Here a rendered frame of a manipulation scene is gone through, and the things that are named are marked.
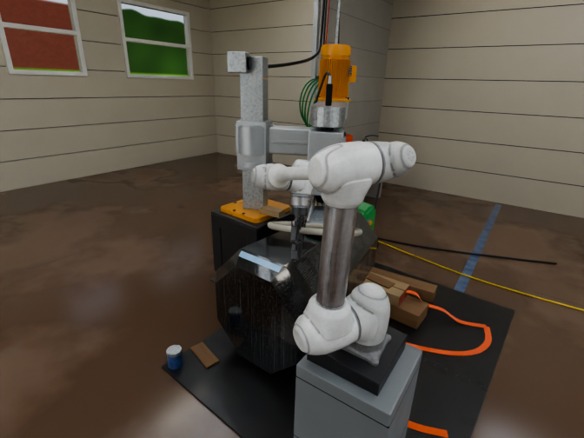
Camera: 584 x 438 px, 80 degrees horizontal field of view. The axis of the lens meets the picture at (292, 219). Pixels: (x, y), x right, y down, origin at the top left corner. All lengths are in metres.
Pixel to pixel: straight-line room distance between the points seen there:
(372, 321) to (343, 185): 0.58
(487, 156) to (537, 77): 1.35
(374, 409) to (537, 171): 5.96
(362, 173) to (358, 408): 0.88
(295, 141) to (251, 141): 0.37
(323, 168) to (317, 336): 0.59
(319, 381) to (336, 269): 0.54
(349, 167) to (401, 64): 6.37
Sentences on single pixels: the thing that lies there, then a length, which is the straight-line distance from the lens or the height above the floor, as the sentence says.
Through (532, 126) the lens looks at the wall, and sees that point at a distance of 6.90.
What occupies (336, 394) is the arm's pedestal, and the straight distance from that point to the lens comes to 1.50.
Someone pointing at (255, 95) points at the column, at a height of 1.76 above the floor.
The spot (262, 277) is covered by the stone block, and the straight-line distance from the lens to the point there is 2.11.
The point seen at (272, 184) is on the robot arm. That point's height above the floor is 1.47.
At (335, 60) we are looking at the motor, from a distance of 2.90.
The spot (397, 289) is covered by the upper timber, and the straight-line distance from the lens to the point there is 3.17.
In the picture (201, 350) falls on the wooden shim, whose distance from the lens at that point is 2.80.
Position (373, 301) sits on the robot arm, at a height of 1.13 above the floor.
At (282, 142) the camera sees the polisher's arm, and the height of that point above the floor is 1.40.
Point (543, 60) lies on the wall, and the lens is 6.90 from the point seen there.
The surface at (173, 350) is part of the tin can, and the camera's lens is 2.66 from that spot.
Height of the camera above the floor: 1.86
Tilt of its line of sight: 21 degrees down
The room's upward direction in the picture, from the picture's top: 2 degrees clockwise
